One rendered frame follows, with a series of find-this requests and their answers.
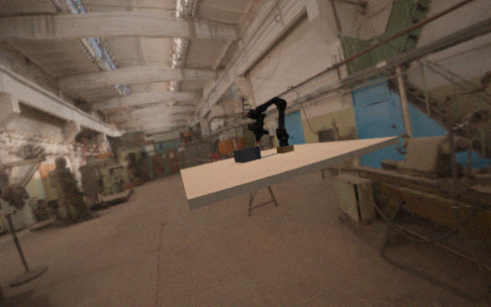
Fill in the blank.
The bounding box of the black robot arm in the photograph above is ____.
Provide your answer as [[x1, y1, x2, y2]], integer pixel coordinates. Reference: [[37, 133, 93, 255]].
[[247, 97, 290, 147]]

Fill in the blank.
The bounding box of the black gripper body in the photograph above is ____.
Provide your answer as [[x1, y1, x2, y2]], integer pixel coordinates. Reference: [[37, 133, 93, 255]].
[[248, 120, 268, 135]]

